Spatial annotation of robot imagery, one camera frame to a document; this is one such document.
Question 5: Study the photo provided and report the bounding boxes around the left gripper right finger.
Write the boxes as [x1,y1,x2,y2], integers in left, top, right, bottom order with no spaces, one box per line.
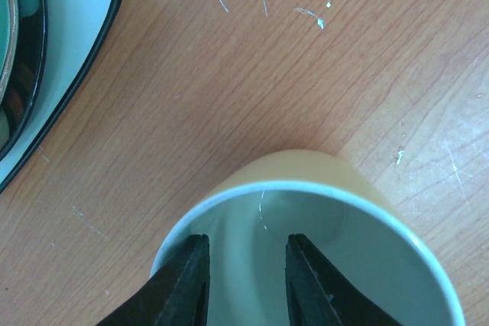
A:
[285,234,399,325]

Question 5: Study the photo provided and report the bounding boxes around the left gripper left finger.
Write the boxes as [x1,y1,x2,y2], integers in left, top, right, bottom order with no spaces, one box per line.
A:
[99,234,210,325]

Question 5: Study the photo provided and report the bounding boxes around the yellow ceramic mug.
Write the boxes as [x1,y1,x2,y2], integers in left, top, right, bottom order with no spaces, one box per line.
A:
[152,150,465,325]

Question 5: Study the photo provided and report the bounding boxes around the floral patterned plate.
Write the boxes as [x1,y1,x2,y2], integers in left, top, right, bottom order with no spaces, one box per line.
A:
[1,0,19,100]

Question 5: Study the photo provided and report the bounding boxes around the grey bowl under plate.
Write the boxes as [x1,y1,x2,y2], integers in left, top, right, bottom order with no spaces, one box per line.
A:
[1,0,48,157]

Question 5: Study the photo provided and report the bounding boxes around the square black-rimmed plate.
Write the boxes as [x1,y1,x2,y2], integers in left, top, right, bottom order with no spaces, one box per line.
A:
[1,0,122,189]

